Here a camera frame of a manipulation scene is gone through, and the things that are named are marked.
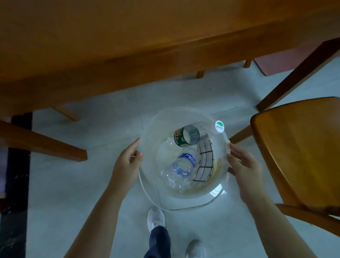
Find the person's right hand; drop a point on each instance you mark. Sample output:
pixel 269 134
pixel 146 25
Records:
pixel 249 177

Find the person's left hand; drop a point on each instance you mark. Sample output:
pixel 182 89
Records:
pixel 127 167

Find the white black grid cloth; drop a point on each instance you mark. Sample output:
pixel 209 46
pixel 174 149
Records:
pixel 205 165

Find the translucent plastic bucket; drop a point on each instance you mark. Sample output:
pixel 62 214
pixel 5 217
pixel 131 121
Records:
pixel 159 127

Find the blue label water bottle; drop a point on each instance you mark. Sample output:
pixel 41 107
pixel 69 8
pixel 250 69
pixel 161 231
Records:
pixel 184 164

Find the green label water bottle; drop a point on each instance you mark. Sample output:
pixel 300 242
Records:
pixel 185 135

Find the person's left forearm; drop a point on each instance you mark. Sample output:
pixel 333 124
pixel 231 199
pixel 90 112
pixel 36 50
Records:
pixel 97 228

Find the person's right forearm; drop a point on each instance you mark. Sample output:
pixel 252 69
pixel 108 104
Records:
pixel 283 237

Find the person's left white shoe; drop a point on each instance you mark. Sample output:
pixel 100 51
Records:
pixel 155 219

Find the person's white shoe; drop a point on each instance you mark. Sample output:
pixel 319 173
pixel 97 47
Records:
pixel 155 219
pixel 195 252

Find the person's blue jeans leg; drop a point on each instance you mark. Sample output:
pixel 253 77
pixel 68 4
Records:
pixel 159 247

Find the person's right white shoe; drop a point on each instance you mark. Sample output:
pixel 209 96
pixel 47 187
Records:
pixel 195 252

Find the red floor mat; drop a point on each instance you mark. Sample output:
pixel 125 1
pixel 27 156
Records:
pixel 289 60

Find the wooden table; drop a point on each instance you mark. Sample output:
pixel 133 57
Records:
pixel 106 33

